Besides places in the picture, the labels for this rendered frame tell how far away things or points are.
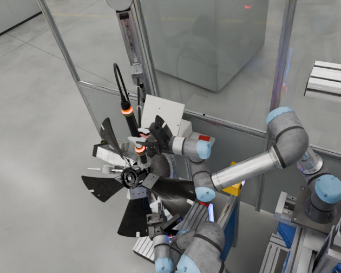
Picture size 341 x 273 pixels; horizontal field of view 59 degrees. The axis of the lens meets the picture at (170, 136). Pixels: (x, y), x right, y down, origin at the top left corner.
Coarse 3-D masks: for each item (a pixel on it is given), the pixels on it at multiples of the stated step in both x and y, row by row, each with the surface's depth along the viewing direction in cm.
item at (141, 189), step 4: (136, 188) 163; (140, 188) 164; (144, 188) 165; (132, 192) 162; (136, 192) 163; (140, 192) 164; (144, 192) 165; (132, 196) 163; (136, 196) 164; (140, 196) 165; (144, 196) 166
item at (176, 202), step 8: (160, 176) 161; (160, 184) 157; (168, 184) 156; (176, 184) 156; (184, 184) 155; (192, 184) 154; (152, 192) 154; (160, 192) 154; (168, 192) 153; (176, 192) 153; (184, 192) 152; (168, 200) 151; (176, 200) 151; (184, 200) 150; (192, 200) 150; (168, 208) 150; (176, 208) 149; (184, 208) 149; (184, 216) 148
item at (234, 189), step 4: (232, 164) 173; (236, 184) 164; (240, 184) 164; (224, 188) 170; (228, 188) 167; (232, 188) 165; (236, 188) 163; (228, 192) 170; (232, 192) 168; (236, 192) 166
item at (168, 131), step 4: (156, 116) 159; (160, 116) 156; (156, 120) 158; (160, 120) 155; (160, 124) 154; (164, 128) 150; (168, 128) 148; (168, 132) 147; (148, 148) 158; (148, 152) 156; (152, 152) 153; (156, 152) 150; (148, 156) 155; (152, 156) 152
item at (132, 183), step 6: (126, 168) 158; (132, 168) 157; (144, 168) 165; (150, 168) 165; (126, 174) 159; (132, 174) 157; (138, 174) 156; (144, 174) 160; (126, 180) 159; (132, 180) 158; (138, 180) 155; (126, 186) 159; (132, 186) 158; (138, 186) 159
